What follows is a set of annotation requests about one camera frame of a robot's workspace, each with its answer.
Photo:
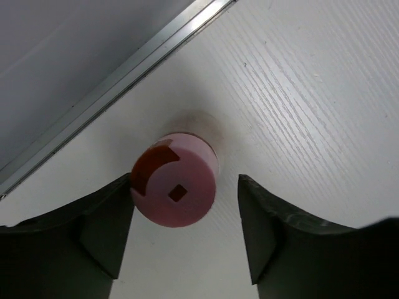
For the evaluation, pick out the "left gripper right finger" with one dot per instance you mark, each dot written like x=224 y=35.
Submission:
x=295 y=254

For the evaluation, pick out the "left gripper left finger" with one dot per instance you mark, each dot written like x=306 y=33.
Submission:
x=74 y=251

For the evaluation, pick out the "pink cap bottle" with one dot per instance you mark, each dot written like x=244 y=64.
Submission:
x=173 y=182

